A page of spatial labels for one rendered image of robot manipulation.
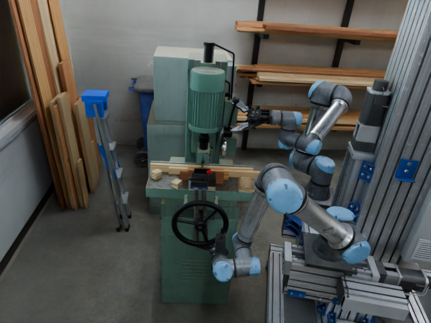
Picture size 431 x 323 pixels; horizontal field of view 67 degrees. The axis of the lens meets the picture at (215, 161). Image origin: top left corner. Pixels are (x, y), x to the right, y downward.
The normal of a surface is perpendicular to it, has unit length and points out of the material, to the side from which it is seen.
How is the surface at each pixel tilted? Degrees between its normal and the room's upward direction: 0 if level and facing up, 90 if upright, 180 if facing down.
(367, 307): 90
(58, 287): 0
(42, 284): 0
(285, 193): 85
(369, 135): 90
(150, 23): 90
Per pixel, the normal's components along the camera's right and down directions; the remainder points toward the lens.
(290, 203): -0.01, 0.39
